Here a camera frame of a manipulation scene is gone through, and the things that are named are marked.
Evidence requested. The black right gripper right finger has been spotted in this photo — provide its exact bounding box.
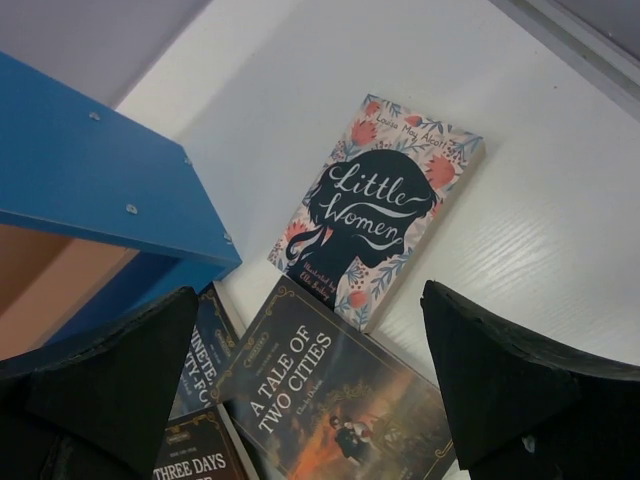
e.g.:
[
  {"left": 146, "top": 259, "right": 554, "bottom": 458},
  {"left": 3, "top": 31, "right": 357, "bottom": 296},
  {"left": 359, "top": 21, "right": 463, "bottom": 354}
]
[{"left": 421, "top": 280, "right": 639, "bottom": 479}]

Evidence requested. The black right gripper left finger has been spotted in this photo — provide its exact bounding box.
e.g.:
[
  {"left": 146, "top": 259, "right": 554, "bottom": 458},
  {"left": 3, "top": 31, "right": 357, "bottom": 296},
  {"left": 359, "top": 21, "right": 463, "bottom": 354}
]
[{"left": 1, "top": 287, "right": 198, "bottom": 479}]

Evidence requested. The Three Days to See book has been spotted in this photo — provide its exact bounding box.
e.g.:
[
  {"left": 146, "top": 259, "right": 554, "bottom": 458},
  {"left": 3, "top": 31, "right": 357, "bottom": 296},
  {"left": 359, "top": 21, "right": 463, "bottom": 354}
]
[{"left": 152, "top": 407, "right": 249, "bottom": 480}]

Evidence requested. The A Tale of Two Cities book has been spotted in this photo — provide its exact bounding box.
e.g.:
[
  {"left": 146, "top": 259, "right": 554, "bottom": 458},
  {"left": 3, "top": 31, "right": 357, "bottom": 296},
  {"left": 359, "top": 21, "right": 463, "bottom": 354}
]
[{"left": 212, "top": 277, "right": 455, "bottom": 479}]

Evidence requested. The Nineteen Eighty-Four dark book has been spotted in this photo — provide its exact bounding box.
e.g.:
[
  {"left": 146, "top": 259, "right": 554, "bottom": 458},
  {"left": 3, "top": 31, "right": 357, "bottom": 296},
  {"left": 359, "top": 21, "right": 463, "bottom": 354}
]
[{"left": 169, "top": 282, "right": 245, "bottom": 420}]

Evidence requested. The Little Women floral book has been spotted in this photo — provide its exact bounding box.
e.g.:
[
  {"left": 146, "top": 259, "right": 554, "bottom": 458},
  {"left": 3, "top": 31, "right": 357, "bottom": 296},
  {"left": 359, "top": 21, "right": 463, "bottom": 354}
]
[{"left": 268, "top": 94, "right": 486, "bottom": 332}]

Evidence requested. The blue wooden bookshelf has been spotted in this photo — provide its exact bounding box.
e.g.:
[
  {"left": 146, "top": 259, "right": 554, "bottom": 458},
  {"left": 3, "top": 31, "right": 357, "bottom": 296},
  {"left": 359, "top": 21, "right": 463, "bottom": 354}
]
[{"left": 1, "top": 55, "right": 241, "bottom": 358}]

